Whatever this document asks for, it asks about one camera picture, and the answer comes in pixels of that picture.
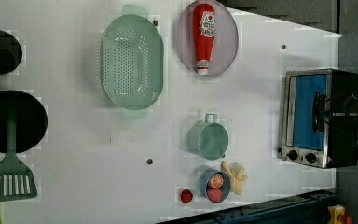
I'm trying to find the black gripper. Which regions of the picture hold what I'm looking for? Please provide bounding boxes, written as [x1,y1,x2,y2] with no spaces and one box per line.
[318,106,358,121]

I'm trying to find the black silver toaster oven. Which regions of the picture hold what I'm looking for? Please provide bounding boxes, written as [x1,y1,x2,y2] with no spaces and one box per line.
[279,69,358,169]

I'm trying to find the yellow red toy object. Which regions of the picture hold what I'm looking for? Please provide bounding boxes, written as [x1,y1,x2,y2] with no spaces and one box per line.
[327,204,353,224]

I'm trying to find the peeled banana toy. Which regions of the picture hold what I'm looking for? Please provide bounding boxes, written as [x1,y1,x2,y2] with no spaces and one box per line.
[221,161,248,195]

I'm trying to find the green metal mug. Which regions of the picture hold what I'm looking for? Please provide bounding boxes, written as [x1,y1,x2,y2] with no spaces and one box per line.
[187,113,229,161]

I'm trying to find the grey oval plate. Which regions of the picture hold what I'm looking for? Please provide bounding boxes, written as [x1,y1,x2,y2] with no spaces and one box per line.
[175,0,239,76]

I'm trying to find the orange slice toy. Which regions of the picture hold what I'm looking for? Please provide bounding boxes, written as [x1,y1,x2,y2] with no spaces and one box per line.
[208,173,224,189]

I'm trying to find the red strawberry toy in bowl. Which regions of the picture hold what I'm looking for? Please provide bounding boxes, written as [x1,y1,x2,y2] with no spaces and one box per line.
[207,188,223,203]

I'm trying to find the small blue bowl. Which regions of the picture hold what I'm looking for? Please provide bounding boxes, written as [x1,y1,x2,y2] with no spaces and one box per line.
[199,170,231,202]

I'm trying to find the red ketchup bottle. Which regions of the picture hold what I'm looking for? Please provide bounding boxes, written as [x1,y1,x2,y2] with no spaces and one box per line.
[192,3,216,76]

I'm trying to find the red strawberry toy on table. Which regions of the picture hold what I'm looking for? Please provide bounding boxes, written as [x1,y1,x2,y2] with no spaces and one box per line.
[180,189,193,203]

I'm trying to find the green perforated colander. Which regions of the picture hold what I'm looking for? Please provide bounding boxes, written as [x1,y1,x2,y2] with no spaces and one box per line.
[101,4,164,119]

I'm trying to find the large black cup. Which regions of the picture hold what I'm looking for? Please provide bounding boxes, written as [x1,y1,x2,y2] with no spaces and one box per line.
[0,91,48,153]

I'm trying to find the green slotted spatula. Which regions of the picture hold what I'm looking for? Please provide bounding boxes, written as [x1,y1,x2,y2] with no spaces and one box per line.
[0,112,37,202]

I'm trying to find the blue metal frame rail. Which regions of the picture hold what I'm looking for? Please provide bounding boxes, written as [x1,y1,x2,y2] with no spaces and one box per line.
[159,190,337,224]

